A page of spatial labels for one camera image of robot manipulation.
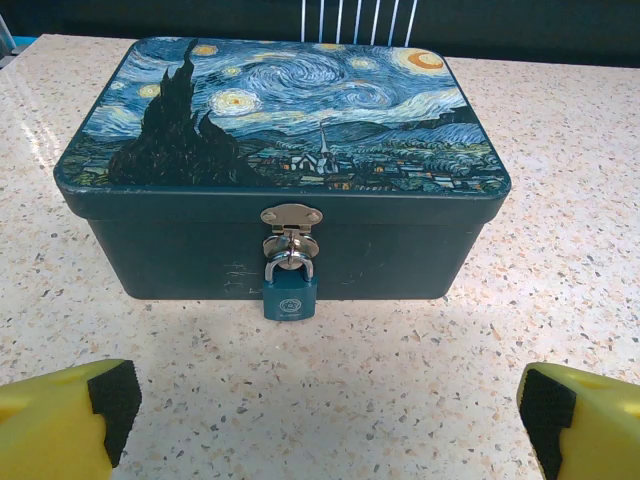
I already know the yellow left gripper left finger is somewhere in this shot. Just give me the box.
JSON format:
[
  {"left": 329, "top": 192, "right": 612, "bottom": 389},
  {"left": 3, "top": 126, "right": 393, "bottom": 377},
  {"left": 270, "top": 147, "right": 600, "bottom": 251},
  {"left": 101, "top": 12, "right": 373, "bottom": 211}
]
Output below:
[{"left": 0, "top": 358, "right": 143, "bottom": 480}]

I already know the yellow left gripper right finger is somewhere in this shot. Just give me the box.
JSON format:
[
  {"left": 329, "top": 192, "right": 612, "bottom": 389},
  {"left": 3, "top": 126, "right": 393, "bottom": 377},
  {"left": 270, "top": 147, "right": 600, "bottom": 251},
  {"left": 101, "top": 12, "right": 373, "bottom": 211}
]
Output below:
[{"left": 516, "top": 363, "right": 640, "bottom": 480}]

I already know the teal padlock with silver shackle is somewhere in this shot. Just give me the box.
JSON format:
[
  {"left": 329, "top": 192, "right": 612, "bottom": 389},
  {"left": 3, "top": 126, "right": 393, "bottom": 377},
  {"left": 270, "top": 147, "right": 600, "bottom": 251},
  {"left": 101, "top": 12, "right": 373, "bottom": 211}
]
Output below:
[{"left": 261, "top": 252, "right": 320, "bottom": 322}]

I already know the starry night print tin box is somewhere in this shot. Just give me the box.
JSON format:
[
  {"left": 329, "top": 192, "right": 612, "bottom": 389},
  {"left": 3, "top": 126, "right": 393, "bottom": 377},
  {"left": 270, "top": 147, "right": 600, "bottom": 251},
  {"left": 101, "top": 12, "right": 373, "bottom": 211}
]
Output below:
[{"left": 53, "top": 37, "right": 514, "bottom": 303}]

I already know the silver hasp latch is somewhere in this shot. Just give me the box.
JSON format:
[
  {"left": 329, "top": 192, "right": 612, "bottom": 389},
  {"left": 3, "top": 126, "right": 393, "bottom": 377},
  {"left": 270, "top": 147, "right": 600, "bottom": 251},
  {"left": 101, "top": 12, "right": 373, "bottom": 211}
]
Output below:
[{"left": 259, "top": 203, "right": 324, "bottom": 265}]

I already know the aluminium side rail blue edge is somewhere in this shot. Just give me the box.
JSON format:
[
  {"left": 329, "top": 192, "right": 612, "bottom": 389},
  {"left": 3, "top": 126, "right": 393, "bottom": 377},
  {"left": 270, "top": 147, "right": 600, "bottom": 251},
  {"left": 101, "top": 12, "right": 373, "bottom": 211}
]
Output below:
[{"left": 0, "top": 10, "right": 30, "bottom": 57}]

